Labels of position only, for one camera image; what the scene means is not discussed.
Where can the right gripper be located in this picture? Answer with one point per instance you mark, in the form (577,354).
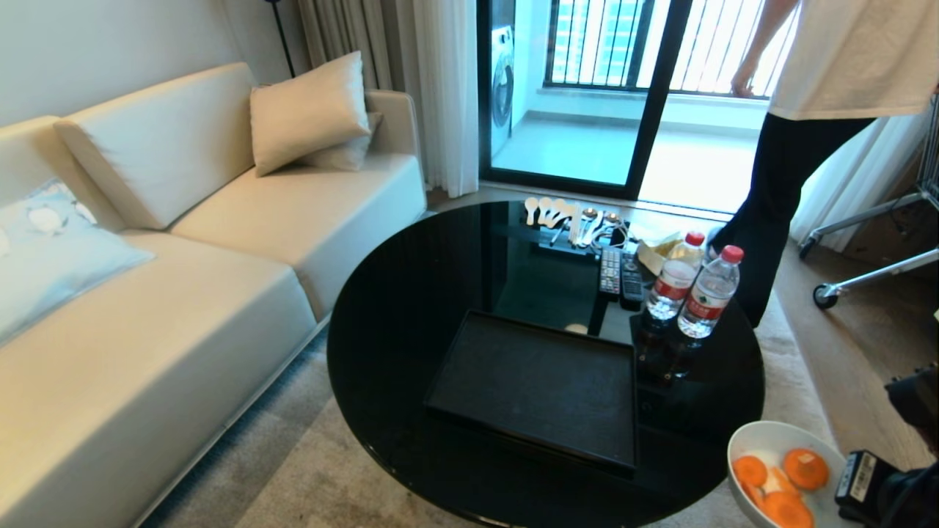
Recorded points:
(869,484)

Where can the white bowl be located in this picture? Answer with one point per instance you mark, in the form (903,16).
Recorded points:
(770,438)

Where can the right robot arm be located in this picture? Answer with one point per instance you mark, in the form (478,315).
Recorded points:
(917,400)

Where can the black rectangular tray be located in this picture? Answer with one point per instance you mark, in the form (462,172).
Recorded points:
(535,389)

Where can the orange carrot slice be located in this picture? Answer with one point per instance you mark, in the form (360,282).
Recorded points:
(750,471)
(805,469)
(788,511)

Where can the metal wheeled stand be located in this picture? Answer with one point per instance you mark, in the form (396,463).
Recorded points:
(873,275)

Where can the clear water bottle red cap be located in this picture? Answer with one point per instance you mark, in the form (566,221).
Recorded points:
(708,297)
(673,282)

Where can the white sheer curtain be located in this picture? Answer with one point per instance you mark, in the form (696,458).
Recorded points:
(858,183)
(447,95)

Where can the black remote control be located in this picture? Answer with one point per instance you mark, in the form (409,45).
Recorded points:
(632,284)

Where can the tan paper bag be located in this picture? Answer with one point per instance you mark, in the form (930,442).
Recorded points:
(655,253)

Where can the grey remote control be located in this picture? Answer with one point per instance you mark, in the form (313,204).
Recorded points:
(610,273)

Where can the metal spoon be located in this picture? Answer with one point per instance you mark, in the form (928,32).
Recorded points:
(610,218)
(589,215)

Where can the white plastic spoon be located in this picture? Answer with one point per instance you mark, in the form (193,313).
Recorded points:
(560,210)
(545,208)
(531,209)

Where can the person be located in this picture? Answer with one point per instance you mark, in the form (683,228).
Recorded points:
(843,59)

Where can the round black glass table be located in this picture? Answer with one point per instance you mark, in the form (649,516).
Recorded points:
(411,330)

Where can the black balcony railing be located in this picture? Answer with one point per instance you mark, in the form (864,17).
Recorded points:
(638,44)

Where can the white washing machine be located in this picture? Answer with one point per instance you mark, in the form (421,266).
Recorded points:
(503,88)

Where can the grey rug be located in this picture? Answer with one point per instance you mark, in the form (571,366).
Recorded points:
(293,469)

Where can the small beige throw pillow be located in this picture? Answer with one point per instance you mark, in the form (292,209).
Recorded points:
(348,152)

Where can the cream leather sofa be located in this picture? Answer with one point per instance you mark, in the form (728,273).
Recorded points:
(242,293)

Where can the large beige throw pillow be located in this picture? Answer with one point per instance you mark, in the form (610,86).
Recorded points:
(308,110)

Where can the beige curtain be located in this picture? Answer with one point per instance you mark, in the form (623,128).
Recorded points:
(345,37)

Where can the black floor lamp pole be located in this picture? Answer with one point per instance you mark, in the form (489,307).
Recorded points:
(282,37)

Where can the light blue printed pillow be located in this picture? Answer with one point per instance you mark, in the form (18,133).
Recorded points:
(59,257)

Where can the black sliding door frame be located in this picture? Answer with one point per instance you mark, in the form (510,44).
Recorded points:
(660,88)

